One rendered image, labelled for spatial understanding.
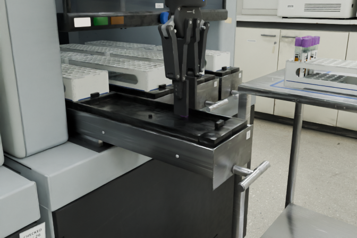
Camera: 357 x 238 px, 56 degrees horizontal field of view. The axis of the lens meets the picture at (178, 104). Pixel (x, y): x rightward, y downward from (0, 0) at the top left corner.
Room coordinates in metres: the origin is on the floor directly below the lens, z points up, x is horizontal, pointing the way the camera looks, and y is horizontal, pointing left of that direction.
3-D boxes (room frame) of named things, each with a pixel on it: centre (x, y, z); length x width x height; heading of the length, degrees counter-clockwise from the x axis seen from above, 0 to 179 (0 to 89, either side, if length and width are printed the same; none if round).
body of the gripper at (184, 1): (0.63, -0.01, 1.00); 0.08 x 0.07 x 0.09; 143
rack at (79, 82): (0.81, 0.31, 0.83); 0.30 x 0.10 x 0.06; 53
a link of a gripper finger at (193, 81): (0.64, -0.02, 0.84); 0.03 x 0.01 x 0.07; 53
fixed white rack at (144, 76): (0.90, 0.16, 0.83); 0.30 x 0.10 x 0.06; 53
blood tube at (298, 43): (0.81, -0.28, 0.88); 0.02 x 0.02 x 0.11
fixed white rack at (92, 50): (1.21, 0.32, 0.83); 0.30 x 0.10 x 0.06; 53
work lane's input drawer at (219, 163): (0.71, 0.16, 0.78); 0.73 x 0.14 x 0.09; 53
